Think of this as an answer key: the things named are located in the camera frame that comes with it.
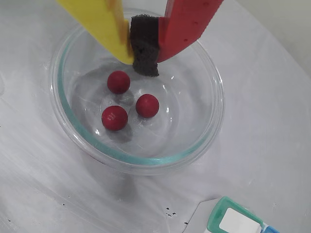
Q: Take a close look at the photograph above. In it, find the weekly pill organizer box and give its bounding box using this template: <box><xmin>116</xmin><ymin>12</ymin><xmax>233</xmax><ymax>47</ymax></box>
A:
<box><xmin>206</xmin><ymin>196</ymin><xmax>280</xmax><ymax>233</ymax></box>

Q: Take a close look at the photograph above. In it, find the small clear glass bowl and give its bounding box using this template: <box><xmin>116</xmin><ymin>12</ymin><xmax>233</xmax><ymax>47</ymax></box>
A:
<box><xmin>49</xmin><ymin>7</ymin><xmax>225</xmax><ymax>176</ymax></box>

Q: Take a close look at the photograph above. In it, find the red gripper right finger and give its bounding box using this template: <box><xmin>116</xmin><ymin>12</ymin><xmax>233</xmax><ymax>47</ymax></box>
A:
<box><xmin>129</xmin><ymin>0</ymin><xmax>225</xmax><ymax>78</ymax></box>

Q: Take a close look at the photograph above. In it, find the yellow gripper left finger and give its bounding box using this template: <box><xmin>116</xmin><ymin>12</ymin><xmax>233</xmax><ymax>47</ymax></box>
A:
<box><xmin>55</xmin><ymin>0</ymin><xmax>135</xmax><ymax>65</ymax></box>

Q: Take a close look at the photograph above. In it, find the white tablecloth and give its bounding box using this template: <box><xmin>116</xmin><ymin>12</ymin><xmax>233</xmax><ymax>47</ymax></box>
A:
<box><xmin>0</xmin><ymin>0</ymin><xmax>311</xmax><ymax>233</ymax></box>

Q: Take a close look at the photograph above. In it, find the red ball pill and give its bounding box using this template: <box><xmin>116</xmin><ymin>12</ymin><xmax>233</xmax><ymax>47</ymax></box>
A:
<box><xmin>101</xmin><ymin>105</ymin><xmax>129</xmax><ymax>132</ymax></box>
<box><xmin>135</xmin><ymin>94</ymin><xmax>160</xmax><ymax>118</ymax></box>
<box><xmin>107</xmin><ymin>70</ymin><xmax>131</xmax><ymax>95</ymax></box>

